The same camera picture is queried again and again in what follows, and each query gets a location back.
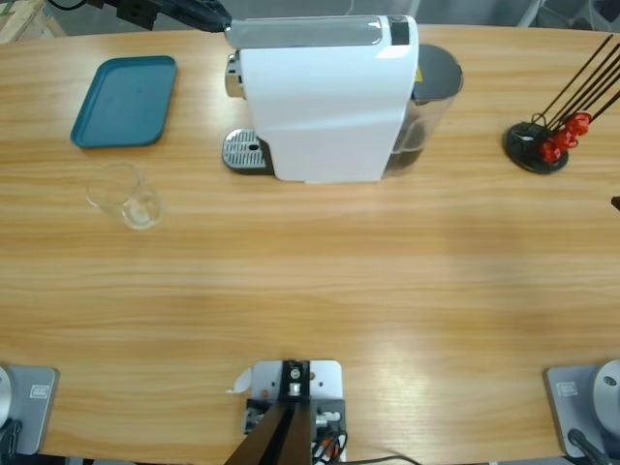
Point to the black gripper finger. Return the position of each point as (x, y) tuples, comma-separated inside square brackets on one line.
[(617, 203)]

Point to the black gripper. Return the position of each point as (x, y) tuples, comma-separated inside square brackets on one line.
[(135, 12)]

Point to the silver coffee machine lever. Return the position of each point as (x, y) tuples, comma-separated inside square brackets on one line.
[(300, 31)]

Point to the clear drinking glass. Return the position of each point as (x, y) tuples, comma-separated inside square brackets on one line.
[(140, 213)]

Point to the silver arm base disc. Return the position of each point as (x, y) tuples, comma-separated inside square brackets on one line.
[(610, 392), (4, 394)]

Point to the white capsule coffee machine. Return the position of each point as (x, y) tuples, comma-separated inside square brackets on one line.
[(324, 111)]

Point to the black capsule holder with rods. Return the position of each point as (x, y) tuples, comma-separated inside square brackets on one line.
[(520, 145)]

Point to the teal plastic tray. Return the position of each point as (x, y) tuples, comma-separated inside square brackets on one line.
[(123, 102)]

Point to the black drip tray silver grate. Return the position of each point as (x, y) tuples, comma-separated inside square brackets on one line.
[(244, 147)]

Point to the cardboard box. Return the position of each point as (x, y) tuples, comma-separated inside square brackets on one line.
[(24, 21)]

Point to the grey bin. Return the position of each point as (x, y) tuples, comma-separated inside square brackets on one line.
[(605, 9)]

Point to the clear water tank dark lid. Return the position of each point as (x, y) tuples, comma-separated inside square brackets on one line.
[(436, 72)]

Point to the white tape piece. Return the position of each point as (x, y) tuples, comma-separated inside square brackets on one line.
[(240, 382)]

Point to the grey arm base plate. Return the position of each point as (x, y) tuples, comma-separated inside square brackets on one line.
[(567, 402), (36, 412)]

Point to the white metal frame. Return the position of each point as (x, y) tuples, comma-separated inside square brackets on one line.
[(529, 12)]

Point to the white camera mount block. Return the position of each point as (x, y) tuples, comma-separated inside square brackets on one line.
[(324, 382)]

